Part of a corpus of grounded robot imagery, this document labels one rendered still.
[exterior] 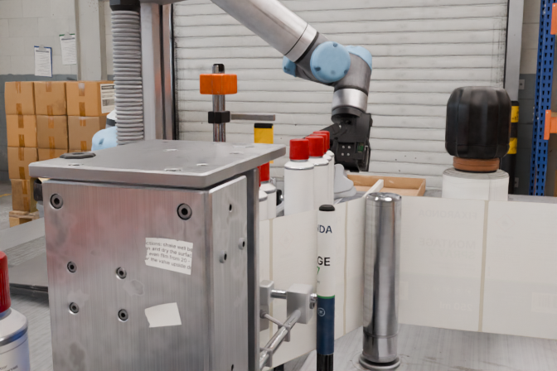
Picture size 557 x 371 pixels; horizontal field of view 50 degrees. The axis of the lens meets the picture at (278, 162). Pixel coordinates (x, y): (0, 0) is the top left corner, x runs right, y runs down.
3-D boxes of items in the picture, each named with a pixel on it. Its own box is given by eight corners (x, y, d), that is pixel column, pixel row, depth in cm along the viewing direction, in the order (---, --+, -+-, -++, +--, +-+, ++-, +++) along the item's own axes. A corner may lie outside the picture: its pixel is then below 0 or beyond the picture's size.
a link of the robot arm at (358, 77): (330, 55, 135) (365, 65, 137) (324, 98, 131) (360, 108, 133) (343, 38, 128) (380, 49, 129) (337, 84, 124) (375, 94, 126)
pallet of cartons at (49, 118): (100, 238, 439) (93, 81, 423) (7, 229, 465) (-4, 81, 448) (176, 204, 553) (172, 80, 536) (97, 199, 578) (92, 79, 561)
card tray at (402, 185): (415, 210, 161) (415, 196, 160) (322, 204, 169) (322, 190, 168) (425, 190, 189) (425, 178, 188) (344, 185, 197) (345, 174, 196)
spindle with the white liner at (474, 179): (504, 318, 77) (517, 86, 73) (433, 310, 80) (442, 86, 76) (502, 295, 86) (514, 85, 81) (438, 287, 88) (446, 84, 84)
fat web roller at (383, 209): (397, 375, 63) (403, 200, 60) (354, 368, 64) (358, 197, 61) (403, 356, 67) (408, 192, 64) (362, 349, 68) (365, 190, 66)
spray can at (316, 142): (324, 254, 105) (325, 138, 102) (295, 252, 107) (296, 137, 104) (331, 246, 110) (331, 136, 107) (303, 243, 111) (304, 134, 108)
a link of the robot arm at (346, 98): (330, 88, 126) (336, 106, 133) (326, 108, 125) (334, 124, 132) (365, 89, 124) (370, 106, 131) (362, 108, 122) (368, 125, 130)
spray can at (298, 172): (307, 262, 101) (308, 142, 98) (278, 258, 102) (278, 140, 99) (317, 253, 105) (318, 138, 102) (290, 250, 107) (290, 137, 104)
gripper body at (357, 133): (362, 161, 118) (369, 107, 122) (320, 160, 121) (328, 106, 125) (368, 175, 125) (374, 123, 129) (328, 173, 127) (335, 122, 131)
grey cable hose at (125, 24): (136, 180, 67) (129, -12, 64) (109, 178, 68) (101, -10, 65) (152, 175, 71) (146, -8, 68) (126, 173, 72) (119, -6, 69)
